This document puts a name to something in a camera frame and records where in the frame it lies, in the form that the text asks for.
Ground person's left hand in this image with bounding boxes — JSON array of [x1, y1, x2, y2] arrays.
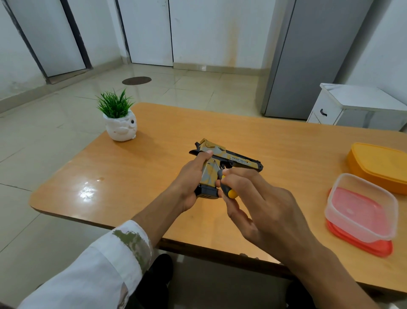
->
[[168, 150, 222, 213]]

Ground person's right hand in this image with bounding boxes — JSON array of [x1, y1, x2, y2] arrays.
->
[[216, 167, 322, 266]]

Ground yellow black handled screwdriver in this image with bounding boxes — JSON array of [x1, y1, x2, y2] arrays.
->
[[217, 169, 239, 200]]

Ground yellow camouflage toy pistol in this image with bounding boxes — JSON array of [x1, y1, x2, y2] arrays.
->
[[189, 138, 264, 200]]

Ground person's right forearm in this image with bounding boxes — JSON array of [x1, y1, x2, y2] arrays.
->
[[288, 245, 380, 309]]

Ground person's left forearm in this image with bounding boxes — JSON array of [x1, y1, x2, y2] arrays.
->
[[131, 188, 185, 249]]

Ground green plant in white pot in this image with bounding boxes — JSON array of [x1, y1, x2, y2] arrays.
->
[[96, 88, 137, 142]]

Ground round dark floor drain cover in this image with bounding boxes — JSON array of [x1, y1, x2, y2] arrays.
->
[[122, 76, 152, 86]]

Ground black trousers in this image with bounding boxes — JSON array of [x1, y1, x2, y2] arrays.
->
[[127, 253, 316, 309]]

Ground clear plastic container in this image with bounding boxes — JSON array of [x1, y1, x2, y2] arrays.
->
[[324, 173, 399, 243]]

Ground orange lidded plastic container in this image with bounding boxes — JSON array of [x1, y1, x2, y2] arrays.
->
[[347, 143, 407, 195]]

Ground white bedside cabinet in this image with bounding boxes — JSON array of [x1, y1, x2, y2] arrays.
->
[[307, 83, 407, 132]]

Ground grey metal cupboard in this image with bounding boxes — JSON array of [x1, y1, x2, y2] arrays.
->
[[261, 0, 374, 120]]

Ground red plastic lid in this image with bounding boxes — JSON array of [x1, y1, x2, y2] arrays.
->
[[326, 188, 393, 258]]

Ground white camouflage shirt sleeve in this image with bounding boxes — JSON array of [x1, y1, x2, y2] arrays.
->
[[17, 220, 155, 309]]

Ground white door with dark frame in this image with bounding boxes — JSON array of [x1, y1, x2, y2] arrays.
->
[[1, 0, 93, 84]]

